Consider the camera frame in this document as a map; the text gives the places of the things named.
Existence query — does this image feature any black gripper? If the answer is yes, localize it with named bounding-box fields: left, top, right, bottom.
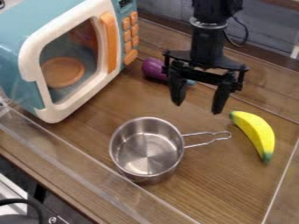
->
left=163, top=17, right=248, bottom=115

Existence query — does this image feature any yellow toy banana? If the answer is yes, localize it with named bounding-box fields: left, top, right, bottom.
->
left=228, top=111, right=276, bottom=164

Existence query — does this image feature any silver metal pot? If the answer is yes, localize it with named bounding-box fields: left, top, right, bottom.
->
left=108, top=116, right=232, bottom=185

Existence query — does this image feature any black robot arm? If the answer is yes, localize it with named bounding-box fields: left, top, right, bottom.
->
left=163, top=0, right=248, bottom=115

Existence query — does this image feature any purple toy eggplant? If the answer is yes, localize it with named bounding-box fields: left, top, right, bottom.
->
left=141, top=58, right=168, bottom=84

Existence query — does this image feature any orange microwave turntable plate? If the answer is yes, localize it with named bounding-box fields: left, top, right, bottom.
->
left=41, top=57, right=85, bottom=88

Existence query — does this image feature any blue white toy microwave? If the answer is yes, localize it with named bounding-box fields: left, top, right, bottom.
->
left=0, top=0, right=139, bottom=123

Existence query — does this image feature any clear acrylic front barrier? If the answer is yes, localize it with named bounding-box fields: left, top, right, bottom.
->
left=0, top=102, right=200, bottom=224

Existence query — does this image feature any clear acrylic barrier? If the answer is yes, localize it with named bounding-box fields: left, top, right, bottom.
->
left=262, top=141, right=299, bottom=224
left=0, top=102, right=200, bottom=224

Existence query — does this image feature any clear acrylic right barrier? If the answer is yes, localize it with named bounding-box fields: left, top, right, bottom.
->
left=262, top=141, right=299, bottom=224

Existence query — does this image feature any black cable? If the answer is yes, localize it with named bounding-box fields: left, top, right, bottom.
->
left=0, top=198, right=47, bottom=224

